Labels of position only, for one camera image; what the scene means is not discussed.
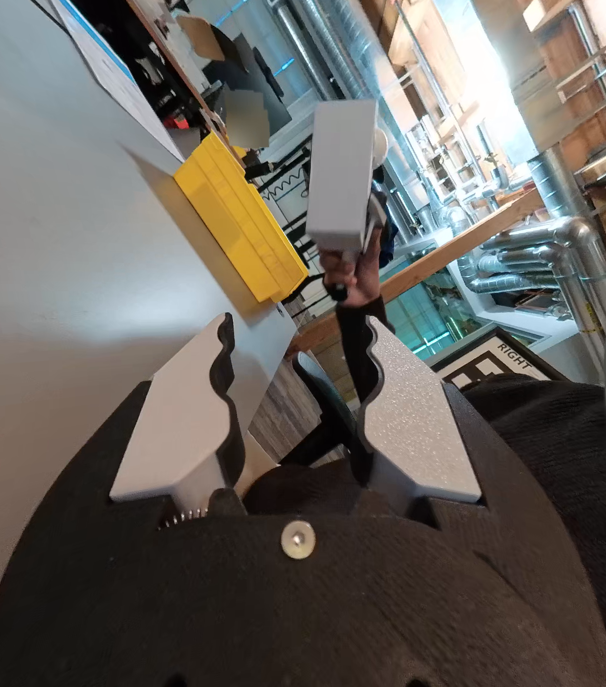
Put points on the wooden beam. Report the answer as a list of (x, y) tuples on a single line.
[(442, 247)]

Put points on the black office chair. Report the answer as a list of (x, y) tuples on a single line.
[(330, 437)]

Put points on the brown cardboard piece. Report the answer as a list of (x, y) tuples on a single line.
[(201, 37)]

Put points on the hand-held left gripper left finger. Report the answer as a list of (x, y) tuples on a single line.
[(174, 429)]

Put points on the yellow plastic bin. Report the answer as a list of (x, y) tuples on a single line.
[(228, 214)]

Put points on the person's right hand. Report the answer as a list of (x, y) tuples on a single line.
[(367, 279)]

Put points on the black monitor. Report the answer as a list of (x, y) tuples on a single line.
[(260, 59)]

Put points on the laminated paper sheet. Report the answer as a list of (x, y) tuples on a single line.
[(120, 80)]

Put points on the white cardboard box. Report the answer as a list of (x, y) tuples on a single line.
[(340, 172)]

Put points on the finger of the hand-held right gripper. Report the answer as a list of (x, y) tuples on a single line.
[(374, 233)]

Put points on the framed marker sign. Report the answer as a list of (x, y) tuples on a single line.
[(517, 357)]

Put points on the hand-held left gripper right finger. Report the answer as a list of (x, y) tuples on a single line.
[(421, 440)]

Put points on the large silver ventilation duct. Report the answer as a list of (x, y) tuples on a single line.
[(324, 43)]

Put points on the cluster of silver pipes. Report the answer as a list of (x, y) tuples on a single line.
[(550, 236)]

